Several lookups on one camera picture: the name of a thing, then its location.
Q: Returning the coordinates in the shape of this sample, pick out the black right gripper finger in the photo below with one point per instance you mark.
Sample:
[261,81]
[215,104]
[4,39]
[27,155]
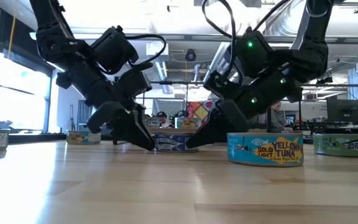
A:
[222,124]

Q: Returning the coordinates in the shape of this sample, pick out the black aluminium table frame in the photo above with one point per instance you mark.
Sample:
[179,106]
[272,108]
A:
[36,138]

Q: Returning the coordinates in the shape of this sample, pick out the silver round ventilation duct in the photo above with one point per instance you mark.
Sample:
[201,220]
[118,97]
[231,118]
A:
[278,29]

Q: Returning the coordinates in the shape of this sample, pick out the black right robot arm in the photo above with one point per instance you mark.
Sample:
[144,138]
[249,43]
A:
[315,46]

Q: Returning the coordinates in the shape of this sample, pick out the dark blue tuna can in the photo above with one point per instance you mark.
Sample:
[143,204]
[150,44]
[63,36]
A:
[172,143]

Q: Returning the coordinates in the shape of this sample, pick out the person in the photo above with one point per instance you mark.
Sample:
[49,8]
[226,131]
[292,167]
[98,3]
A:
[278,119]
[162,116]

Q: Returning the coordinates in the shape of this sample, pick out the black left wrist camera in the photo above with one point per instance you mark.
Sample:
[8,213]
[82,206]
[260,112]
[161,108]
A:
[113,49]

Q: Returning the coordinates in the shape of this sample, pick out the colourful patterned panel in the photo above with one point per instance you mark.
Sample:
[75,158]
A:
[199,110]

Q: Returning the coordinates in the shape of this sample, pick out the black monitor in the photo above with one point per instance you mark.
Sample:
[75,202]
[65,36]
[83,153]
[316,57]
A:
[346,112]

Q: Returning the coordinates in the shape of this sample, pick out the black background rack frame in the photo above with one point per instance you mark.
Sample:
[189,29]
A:
[337,85]

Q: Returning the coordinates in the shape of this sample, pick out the black ceiling spotlight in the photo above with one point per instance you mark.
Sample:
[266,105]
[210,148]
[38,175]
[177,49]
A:
[190,55]

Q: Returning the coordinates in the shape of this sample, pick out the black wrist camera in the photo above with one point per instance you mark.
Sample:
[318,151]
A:
[113,49]
[253,56]

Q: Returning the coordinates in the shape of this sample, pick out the light blue yellowfin tuna can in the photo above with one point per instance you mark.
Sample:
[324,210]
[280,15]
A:
[188,123]
[82,137]
[264,151]

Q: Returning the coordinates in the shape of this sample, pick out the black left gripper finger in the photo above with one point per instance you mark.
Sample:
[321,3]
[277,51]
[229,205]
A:
[140,116]
[126,130]

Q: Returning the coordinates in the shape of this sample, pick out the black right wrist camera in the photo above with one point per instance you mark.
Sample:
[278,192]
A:
[253,56]

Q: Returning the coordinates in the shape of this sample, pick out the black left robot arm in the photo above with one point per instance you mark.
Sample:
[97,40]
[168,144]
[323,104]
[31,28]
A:
[57,40]

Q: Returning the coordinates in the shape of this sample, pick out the large bright window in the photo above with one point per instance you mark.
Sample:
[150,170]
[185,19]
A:
[20,102]

